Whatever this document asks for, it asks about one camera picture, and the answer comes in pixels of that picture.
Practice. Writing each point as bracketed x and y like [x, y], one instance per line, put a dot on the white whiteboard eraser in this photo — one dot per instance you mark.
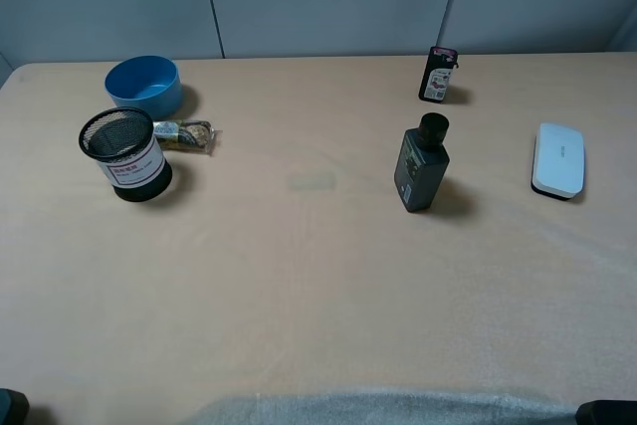
[558, 168]

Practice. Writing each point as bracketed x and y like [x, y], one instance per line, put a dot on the blue plastic bowl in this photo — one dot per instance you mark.
[149, 83]

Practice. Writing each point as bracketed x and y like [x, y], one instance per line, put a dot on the small black labelled package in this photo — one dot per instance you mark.
[440, 65]

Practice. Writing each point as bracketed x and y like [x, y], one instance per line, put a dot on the black base part corner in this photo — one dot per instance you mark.
[14, 407]
[607, 412]

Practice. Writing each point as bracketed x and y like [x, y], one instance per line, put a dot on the black base part left corner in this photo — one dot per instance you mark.
[14, 407]

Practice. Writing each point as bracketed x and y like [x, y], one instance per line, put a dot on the dark grey ink bottle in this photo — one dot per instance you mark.
[422, 162]

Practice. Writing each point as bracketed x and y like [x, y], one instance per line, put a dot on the black base part right corner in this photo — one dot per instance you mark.
[607, 412]

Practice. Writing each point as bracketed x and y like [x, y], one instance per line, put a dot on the gold chocolate candy pack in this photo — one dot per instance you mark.
[189, 135]

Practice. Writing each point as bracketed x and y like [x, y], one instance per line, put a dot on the black mesh pen holder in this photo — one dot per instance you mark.
[121, 141]

